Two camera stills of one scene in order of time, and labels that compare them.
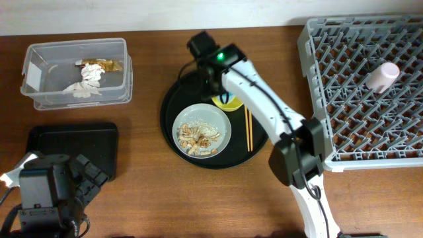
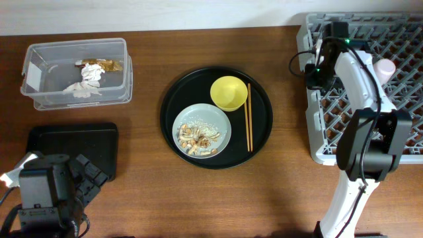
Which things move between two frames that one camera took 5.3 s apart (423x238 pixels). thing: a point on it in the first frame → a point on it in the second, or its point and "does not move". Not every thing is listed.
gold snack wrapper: [106, 65] does not move
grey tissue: [92, 71] does not move
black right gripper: [209, 84] → [330, 53]
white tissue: [83, 89] does not move
